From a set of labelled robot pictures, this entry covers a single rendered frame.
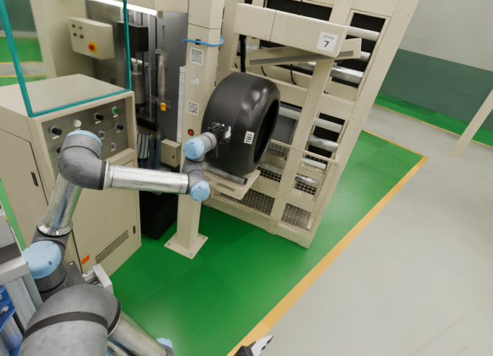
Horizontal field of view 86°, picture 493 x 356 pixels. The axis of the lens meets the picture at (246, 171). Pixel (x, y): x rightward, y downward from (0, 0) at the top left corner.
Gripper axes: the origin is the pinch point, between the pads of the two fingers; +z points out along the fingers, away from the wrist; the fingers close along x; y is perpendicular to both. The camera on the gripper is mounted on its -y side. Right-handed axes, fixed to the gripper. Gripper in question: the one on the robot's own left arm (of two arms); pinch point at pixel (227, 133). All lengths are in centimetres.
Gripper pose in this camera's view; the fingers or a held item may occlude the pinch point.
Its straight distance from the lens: 134.3
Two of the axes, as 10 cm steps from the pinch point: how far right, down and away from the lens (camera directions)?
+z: 3.5, -3.5, 8.7
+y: 2.1, -8.8, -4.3
